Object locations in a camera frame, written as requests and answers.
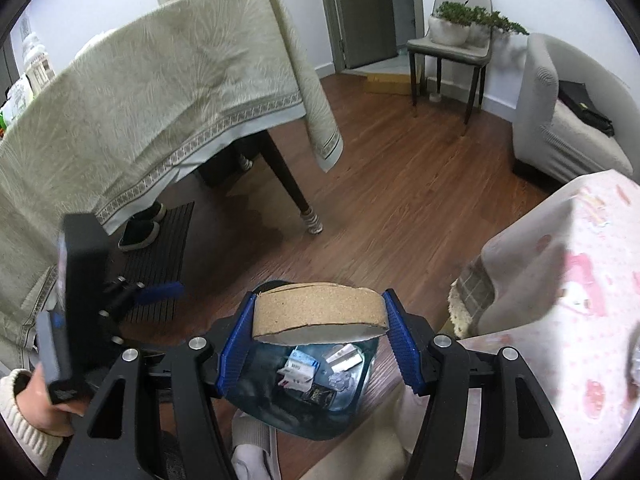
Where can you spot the white cloth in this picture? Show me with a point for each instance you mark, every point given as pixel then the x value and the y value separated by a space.
pixel 255 455

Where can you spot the dark blue waste bin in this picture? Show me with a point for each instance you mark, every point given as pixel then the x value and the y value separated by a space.
pixel 260 365

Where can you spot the person's left hand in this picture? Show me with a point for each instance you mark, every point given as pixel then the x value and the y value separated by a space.
pixel 40 405

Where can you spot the person's left forearm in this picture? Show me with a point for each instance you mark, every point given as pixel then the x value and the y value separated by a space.
pixel 20 442

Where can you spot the black tissue pack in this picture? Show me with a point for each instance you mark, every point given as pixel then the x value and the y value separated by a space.
pixel 319 394

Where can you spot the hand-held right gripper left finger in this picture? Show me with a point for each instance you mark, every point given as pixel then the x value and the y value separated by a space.
pixel 237 345

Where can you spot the white box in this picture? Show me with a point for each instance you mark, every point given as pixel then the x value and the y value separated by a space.
pixel 344 355

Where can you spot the striped table leg sock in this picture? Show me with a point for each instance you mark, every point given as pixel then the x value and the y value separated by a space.
pixel 311 222

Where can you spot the grey checked lace table skirt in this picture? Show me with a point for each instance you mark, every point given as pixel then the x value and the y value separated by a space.
pixel 470 290

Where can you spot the dark ribbed floor mat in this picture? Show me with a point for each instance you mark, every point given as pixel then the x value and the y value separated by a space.
pixel 165 265

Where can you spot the potted plant in white pot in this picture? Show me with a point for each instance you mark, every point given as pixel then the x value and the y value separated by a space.
pixel 447 30
pixel 500 19

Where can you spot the paper ball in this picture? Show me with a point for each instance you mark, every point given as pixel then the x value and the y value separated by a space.
pixel 342 381

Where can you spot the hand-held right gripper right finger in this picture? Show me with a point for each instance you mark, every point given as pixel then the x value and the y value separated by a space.
pixel 402 345

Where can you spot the beige floor rug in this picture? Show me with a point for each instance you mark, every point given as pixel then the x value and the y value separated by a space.
pixel 350 450

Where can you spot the grey door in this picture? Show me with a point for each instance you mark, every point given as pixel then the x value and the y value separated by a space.
pixel 365 15

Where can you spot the dark slipper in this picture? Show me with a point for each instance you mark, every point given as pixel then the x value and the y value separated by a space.
pixel 149 214
pixel 137 236

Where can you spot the flat cardboard box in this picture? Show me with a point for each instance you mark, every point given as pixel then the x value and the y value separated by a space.
pixel 387 84

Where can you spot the black bag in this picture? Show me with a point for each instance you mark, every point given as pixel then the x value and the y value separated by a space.
pixel 582 105

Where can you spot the blue packet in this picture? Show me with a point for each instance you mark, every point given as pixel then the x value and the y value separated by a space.
pixel 297 367

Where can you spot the pink printed tablecloth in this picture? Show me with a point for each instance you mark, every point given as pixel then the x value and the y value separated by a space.
pixel 575 285

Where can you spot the beige patterned tablecloth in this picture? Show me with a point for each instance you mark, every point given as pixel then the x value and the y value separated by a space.
pixel 150 85

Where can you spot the clear plastic bottle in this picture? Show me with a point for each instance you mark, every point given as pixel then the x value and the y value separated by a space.
pixel 37 62

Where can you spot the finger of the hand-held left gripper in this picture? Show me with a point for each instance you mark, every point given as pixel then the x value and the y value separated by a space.
pixel 160 292

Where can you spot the grey dining chair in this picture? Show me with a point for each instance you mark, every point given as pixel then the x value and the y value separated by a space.
pixel 450 50

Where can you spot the dark wooden table leg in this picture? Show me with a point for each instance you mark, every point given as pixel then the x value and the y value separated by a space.
pixel 285 175

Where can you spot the grey armchair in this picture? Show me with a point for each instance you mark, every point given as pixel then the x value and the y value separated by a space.
pixel 540 125

